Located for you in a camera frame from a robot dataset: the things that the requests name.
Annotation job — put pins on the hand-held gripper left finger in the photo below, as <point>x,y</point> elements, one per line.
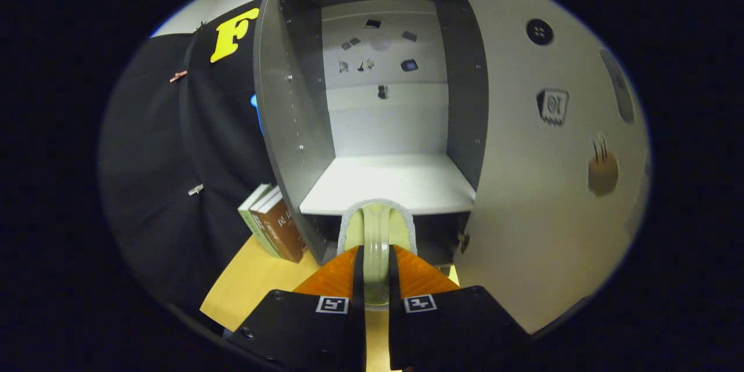
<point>358,325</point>

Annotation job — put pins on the copper clip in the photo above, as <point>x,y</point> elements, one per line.
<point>178,76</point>

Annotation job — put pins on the white cabinet shelf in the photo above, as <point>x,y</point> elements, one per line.
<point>395,183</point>

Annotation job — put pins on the grey cabinet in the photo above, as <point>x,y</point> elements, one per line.
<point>285,99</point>

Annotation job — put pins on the brown book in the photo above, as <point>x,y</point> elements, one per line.
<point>282,232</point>

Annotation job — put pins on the silver clip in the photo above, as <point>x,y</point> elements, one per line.
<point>195,189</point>

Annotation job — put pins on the black backdrop cloth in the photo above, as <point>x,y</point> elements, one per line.
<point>151,157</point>

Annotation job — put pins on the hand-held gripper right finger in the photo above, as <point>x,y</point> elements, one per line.
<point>394,331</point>

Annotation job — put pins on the beige cabinet door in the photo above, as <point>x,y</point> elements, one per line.
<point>523,215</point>

